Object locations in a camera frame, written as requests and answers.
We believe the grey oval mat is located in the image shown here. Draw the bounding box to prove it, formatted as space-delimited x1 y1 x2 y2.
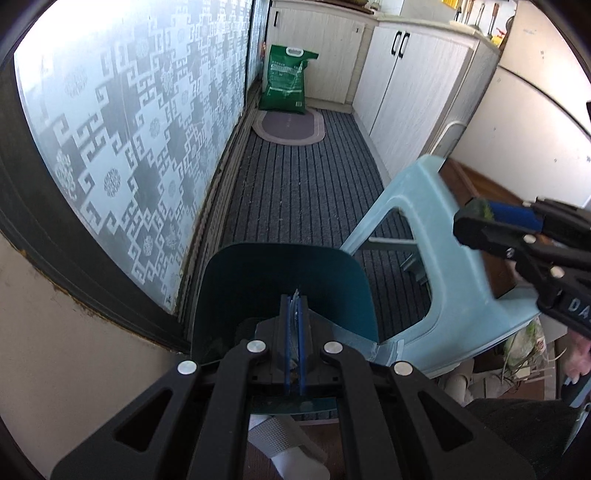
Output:
252 107 328 147

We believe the white double door cabinet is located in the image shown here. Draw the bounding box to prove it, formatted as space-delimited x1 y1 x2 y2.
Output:
353 18 502 181

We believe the white refrigerator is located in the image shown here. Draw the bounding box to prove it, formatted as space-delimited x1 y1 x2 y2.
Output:
450 0 591 208

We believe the light blue plastic stool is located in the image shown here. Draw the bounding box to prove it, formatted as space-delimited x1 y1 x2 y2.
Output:
339 154 550 374

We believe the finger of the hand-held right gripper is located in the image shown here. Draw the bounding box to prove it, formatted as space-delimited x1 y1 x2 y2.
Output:
453 208 566 301
489 198 591 250

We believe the brown wooden tray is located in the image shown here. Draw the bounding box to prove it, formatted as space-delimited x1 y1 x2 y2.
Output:
438 159 555 298

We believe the teal plastic dustpan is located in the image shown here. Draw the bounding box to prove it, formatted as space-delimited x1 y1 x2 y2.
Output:
190 242 380 370

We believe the green rice bag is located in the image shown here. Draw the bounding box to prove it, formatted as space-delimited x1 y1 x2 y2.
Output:
257 45 319 115

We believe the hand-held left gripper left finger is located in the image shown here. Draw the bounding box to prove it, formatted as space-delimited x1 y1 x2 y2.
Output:
51 295 296 480

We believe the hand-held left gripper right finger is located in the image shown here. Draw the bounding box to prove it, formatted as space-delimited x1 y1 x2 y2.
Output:
295 295 536 480

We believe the person's right hand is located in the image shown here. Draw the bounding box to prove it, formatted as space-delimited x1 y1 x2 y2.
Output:
564 332 591 384

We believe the person's dark clothed leg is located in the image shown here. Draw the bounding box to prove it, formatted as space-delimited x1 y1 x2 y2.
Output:
462 397 585 480

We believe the grey striped floor mat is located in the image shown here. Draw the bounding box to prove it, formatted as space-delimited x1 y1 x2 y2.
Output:
217 108 432 337

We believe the clear bag of vegetables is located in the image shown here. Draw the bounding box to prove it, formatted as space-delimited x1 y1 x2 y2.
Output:
501 318 550 374

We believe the low white cabinet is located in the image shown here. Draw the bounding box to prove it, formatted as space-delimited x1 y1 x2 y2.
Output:
268 0 379 104

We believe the patterned frosted sliding door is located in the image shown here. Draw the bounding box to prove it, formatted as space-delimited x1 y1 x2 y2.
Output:
14 0 269 317

